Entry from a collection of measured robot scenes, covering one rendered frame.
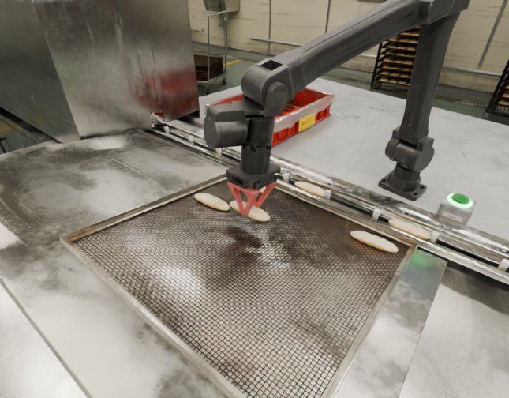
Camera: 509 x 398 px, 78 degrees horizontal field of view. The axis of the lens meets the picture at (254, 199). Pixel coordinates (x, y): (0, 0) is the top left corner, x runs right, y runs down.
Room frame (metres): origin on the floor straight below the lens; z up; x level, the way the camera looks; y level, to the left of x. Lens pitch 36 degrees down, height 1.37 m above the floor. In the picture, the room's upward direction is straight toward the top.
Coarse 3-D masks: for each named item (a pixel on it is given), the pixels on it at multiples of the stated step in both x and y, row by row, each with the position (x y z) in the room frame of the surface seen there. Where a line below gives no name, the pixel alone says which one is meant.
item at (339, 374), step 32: (192, 192) 0.64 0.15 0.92; (288, 192) 0.68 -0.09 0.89; (96, 224) 0.46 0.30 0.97; (160, 224) 0.49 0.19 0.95; (192, 224) 0.50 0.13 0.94; (320, 224) 0.54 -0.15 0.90; (352, 224) 0.55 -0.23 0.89; (96, 256) 0.38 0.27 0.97; (128, 256) 0.39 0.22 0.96; (160, 256) 0.39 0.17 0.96; (288, 256) 0.42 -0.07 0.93; (320, 256) 0.43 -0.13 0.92; (384, 256) 0.44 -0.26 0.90; (320, 288) 0.34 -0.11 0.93; (352, 288) 0.35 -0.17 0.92; (384, 288) 0.35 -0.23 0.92; (192, 320) 0.26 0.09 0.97; (352, 320) 0.28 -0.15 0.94; (192, 352) 0.21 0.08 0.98; (256, 352) 0.22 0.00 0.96; (288, 352) 0.22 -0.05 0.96; (320, 352) 0.22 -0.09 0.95; (352, 352) 0.22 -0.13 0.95; (224, 384) 0.17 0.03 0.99; (256, 384) 0.17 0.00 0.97
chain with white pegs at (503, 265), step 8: (192, 136) 1.07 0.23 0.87; (216, 152) 0.98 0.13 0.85; (288, 176) 0.81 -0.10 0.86; (328, 192) 0.71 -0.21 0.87; (352, 208) 0.68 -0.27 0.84; (376, 208) 0.64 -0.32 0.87; (376, 216) 0.63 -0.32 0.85; (432, 240) 0.54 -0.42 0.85; (448, 248) 0.53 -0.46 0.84; (488, 264) 0.48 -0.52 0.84; (504, 264) 0.46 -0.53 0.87
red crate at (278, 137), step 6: (294, 108) 1.47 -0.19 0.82; (318, 114) 1.31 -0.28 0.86; (324, 114) 1.35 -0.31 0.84; (330, 114) 1.38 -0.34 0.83; (318, 120) 1.31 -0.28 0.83; (294, 126) 1.18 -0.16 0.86; (276, 132) 1.09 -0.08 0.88; (282, 132) 1.12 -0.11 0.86; (288, 132) 1.14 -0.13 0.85; (294, 132) 1.18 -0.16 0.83; (276, 138) 1.10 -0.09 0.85; (282, 138) 1.13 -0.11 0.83; (276, 144) 1.09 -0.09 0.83
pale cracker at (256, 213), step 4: (232, 204) 0.54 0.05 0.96; (236, 204) 0.54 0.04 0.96; (244, 204) 0.54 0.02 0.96; (236, 208) 0.52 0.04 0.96; (252, 208) 0.52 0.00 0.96; (256, 208) 0.52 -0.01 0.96; (252, 212) 0.50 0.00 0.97; (256, 212) 0.50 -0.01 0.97; (260, 212) 0.51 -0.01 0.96; (264, 212) 0.51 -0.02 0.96; (252, 216) 0.50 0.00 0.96; (256, 216) 0.49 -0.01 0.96; (260, 216) 0.49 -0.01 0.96; (264, 216) 0.50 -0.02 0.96; (268, 216) 0.50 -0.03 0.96; (260, 220) 0.49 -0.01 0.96; (264, 220) 0.49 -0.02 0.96
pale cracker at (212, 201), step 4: (196, 196) 0.61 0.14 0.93; (200, 196) 0.61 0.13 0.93; (204, 196) 0.61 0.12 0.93; (208, 196) 0.61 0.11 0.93; (212, 196) 0.61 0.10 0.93; (200, 200) 0.60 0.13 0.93; (204, 200) 0.59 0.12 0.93; (208, 200) 0.59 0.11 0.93; (212, 200) 0.59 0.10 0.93; (216, 200) 0.59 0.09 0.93; (220, 200) 0.60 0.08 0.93; (208, 204) 0.58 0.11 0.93; (212, 204) 0.58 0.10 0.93; (216, 204) 0.58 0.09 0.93; (220, 204) 0.58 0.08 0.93; (224, 204) 0.58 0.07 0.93; (216, 208) 0.57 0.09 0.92; (220, 208) 0.57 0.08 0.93; (224, 208) 0.57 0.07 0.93; (228, 208) 0.57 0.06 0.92
